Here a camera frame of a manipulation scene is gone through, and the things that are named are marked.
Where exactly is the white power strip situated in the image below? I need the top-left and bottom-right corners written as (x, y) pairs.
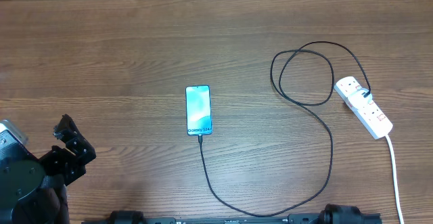
top-left (334, 76), bottom-right (393, 139)

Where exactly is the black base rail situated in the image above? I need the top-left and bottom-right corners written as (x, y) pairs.
top-left (84, 204), bottom-right (382, 224)

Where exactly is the black USB charging cable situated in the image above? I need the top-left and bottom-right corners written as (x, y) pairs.
top-left (198, 41), bottom-right (372, 218)

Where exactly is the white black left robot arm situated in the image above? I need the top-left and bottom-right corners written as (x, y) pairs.
top-left (1, 114), bottom-right (96, 223)

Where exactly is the white charger plug adapter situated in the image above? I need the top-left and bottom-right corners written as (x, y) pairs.
top-left (348, 88), bottom-right (373, 110)

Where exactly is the blue Galaxy smartphone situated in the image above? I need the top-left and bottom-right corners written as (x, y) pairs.
top-left (185, 85), bottom-right (213, 136)

